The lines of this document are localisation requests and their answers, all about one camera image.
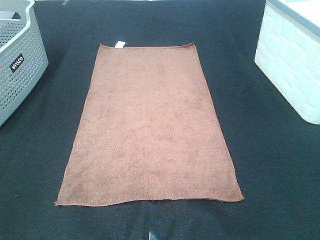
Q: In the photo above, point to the grey perforated plastic basket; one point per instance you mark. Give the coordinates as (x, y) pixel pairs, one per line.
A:
(23, 58)

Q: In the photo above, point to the white woven-pattern plastic basket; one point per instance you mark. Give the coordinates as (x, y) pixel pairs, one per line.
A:
(288, 53)

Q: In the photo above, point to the black table cloth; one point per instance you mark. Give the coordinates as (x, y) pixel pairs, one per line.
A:
(275, 152)

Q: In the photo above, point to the brown towel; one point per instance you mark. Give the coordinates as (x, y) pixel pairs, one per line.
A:
(148, 131)

